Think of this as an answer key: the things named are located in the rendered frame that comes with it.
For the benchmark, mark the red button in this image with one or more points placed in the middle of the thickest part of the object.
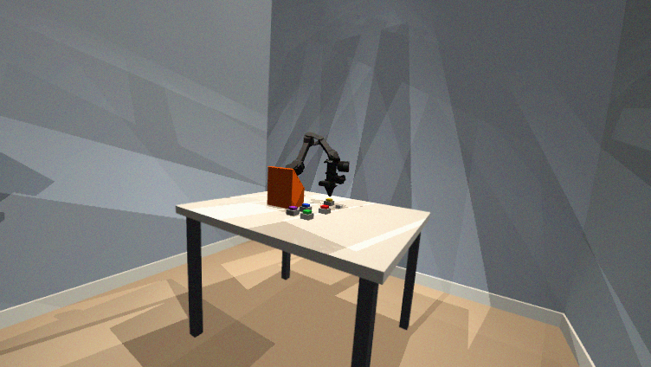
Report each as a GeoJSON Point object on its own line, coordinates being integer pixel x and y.
{"type": "Point", "coordinates": [324, 209]}

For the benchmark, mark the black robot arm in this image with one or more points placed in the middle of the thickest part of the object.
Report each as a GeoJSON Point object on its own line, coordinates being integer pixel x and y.
{"type": "Point", "coordinates": [333, 163]}

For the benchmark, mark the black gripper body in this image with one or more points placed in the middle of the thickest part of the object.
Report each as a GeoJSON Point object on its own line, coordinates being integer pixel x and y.
{"type": "Point", "coordinates": [328, 181]}

